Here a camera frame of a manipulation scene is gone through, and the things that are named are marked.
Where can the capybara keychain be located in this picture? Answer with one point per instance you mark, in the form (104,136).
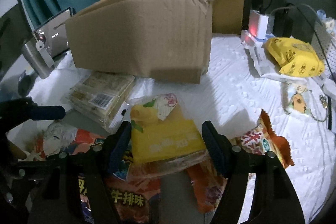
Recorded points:
(298,99)

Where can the white perforated basket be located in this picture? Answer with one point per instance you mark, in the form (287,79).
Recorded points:
(324,46)

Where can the white power adapter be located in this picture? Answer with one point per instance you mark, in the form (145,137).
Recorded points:
(258,24)

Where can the orange anime snack bag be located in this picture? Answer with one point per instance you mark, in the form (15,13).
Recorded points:
(136,199)

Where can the brown cardboard box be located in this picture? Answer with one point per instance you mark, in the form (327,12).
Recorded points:
(161,39)

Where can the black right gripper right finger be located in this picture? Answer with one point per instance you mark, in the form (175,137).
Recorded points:
(231,162)

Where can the black charger block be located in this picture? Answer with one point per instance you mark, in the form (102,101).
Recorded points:
(295,22)

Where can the yellow cake snack pack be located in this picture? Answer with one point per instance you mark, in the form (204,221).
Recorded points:
(164,137)

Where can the orange rice cracker bag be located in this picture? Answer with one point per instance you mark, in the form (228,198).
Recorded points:
(209,186)

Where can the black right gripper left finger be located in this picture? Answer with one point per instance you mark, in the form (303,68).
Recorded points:
(104,164)

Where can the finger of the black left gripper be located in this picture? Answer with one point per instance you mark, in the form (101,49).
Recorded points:
(30,110)

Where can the clear plastic pastry box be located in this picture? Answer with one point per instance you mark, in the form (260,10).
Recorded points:
(100,96)

